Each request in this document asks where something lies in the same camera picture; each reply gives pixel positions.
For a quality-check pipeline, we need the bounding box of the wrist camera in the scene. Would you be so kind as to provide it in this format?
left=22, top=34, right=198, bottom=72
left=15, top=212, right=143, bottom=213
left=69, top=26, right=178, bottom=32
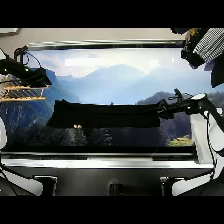
left=13, top=45, right=30, bottom=65
left=167, top=87, right=185, bottom=103

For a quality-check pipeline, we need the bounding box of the silver frame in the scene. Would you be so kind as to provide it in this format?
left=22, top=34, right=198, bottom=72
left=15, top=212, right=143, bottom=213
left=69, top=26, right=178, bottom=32
left=0, top=40, right=224, bottom=197

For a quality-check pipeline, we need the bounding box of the black garment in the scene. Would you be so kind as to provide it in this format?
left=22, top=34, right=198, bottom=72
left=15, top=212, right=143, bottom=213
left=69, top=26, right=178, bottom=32
left=46, top=98, right=162, bottom=130

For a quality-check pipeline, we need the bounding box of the black cable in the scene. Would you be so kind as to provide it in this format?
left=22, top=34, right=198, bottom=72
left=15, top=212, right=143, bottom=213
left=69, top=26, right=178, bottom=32
left=203, top=111, right=218, bottom=178

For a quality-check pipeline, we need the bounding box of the heap of clothes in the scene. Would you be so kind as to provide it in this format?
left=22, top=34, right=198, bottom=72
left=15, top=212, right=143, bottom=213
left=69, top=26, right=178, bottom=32
left=171, top=28, right=224, bottom=89

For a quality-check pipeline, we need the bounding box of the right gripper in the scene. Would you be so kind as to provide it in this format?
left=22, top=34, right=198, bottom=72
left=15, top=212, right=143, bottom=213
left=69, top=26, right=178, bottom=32
left=155, top=98, right=177, bottom=120

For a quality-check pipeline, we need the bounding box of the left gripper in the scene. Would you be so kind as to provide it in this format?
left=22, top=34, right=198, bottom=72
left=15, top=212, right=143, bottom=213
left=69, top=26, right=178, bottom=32
left=27, top=67, right=53, bottom=89

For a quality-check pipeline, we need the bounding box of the checked shirt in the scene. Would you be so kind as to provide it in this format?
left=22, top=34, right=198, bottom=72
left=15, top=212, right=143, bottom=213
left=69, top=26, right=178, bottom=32
left=193, top=28, right=224, bottom=64

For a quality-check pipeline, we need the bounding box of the yellow clothes hanger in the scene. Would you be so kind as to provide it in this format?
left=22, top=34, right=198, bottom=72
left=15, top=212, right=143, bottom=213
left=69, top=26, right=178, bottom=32
left=0, top=89, right=48, bottom=103
left=1, top=81, right=51, bottom=92

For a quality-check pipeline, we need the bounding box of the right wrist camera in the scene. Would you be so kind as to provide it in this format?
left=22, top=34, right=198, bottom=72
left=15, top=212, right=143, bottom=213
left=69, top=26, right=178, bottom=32
left=167, top=87, right=185, bottom=103

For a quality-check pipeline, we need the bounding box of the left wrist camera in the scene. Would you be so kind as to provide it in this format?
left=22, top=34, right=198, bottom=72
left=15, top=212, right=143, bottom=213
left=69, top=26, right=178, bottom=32
left=13, top=45, right=30, bottom=65

